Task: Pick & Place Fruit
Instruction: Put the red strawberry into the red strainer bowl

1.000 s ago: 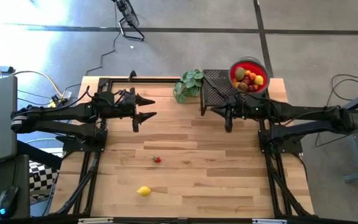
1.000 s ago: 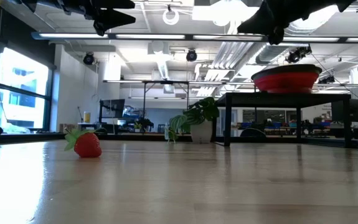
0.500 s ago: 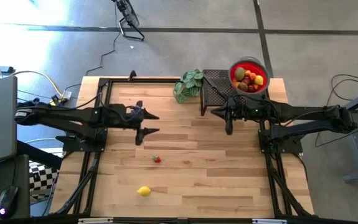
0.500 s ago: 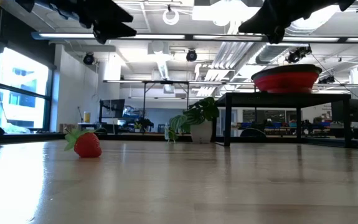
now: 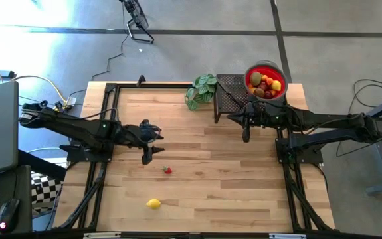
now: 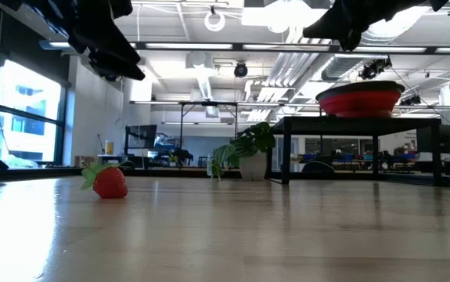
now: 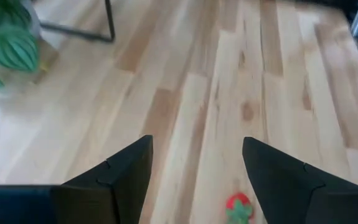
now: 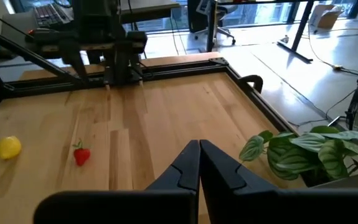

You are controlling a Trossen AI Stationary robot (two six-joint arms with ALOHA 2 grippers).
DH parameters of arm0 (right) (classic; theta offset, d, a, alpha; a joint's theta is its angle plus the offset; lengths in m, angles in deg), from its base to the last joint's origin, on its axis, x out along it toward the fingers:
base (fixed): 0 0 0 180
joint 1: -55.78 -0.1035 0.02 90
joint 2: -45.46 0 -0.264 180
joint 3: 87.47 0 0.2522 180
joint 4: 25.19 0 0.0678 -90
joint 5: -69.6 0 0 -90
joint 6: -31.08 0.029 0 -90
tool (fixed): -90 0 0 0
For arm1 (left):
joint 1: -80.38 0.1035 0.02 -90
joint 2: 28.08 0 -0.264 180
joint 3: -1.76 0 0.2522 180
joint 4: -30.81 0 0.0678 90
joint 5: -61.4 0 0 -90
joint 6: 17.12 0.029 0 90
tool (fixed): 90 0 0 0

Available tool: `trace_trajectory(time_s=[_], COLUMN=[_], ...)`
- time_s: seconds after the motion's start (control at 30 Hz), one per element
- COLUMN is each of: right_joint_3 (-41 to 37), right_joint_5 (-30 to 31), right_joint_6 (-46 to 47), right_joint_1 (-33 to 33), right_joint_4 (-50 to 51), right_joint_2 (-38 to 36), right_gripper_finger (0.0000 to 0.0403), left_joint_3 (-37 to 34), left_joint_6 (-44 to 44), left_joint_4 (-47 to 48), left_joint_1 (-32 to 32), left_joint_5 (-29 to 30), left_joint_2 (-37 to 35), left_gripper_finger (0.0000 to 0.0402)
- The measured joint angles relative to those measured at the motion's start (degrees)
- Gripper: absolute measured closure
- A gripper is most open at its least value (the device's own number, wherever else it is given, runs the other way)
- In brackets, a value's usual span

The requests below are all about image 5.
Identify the black perforated metal shelf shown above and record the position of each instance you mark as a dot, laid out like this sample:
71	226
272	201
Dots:
224	104

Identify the red collapsible colander grey rim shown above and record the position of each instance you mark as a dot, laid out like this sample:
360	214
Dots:
270	70

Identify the green toy mango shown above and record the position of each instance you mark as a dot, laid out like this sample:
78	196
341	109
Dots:
255	78

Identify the black white checkered mat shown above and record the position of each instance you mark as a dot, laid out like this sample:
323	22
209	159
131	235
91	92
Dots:
44	192

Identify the yellow toy lemon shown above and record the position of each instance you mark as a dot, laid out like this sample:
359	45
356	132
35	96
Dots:
276	85
153	204

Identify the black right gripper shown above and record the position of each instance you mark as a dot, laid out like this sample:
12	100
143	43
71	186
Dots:
260	116

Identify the grey power strip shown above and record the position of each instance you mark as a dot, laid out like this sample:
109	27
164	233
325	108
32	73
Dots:
71	100

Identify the red toy strawberry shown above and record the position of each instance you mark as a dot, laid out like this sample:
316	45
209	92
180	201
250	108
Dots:
167	170

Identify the black desk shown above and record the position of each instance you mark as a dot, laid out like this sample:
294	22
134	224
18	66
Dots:
24	186

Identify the black aluminium rig frame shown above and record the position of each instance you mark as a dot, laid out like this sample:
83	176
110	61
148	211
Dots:
131	85

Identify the black computer mouse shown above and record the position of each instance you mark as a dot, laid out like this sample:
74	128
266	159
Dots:
8	214

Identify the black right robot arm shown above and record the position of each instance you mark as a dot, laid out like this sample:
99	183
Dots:
327	119

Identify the small black camera mount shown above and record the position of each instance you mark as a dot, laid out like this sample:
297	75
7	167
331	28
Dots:
141	80

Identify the small orange toy pear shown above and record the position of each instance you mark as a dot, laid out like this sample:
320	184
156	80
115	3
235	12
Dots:
264	78
251	89
273	92
269	81

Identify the black floor fan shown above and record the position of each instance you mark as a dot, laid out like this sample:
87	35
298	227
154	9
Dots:
139	16

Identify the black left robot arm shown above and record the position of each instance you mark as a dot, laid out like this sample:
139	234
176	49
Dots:
77	127

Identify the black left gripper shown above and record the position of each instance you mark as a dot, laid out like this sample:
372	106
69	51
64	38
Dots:
144	136

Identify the artificial striped green leaf plant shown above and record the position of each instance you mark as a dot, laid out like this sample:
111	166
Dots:
202	88

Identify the white bracket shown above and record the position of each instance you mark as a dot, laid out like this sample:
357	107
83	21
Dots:
287	236
101	235

